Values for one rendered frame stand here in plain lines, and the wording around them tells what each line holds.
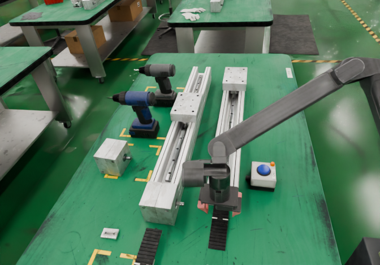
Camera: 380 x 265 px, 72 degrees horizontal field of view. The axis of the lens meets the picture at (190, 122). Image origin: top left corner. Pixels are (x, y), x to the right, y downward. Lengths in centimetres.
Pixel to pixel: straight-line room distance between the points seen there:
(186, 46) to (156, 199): 197
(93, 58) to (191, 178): 262
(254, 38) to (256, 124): 188
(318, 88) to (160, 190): 54
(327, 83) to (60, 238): 90
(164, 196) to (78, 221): 31
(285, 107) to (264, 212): 37
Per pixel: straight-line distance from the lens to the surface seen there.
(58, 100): 255
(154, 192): 85
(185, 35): 257
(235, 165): 91
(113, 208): 97
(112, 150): 102
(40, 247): 100
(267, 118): 70
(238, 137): 68
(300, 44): 395
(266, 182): 93
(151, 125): 113
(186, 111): 108
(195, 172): 69
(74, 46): 369
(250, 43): 254
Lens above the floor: 155
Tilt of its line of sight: 39 degrees down
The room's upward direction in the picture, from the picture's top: 6 degrees counter-clockwise
